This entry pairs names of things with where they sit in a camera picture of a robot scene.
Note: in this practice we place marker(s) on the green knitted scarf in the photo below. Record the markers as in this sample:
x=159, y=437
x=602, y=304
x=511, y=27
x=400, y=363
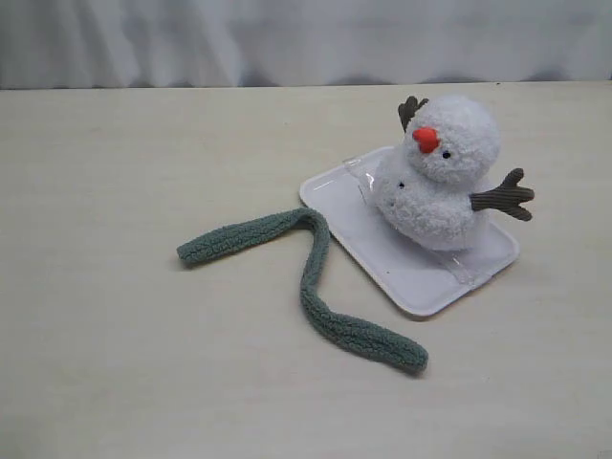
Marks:
x=353, y=335

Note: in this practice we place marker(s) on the white plush snowman toy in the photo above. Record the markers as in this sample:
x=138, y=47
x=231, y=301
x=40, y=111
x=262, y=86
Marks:
x=430, y=188

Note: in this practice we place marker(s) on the white plastic tray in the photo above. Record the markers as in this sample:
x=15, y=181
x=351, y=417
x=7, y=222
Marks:
x=417, y=286

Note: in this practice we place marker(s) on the white backdrop curtain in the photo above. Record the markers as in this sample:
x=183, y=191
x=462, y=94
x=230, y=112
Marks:
x=113, y=44

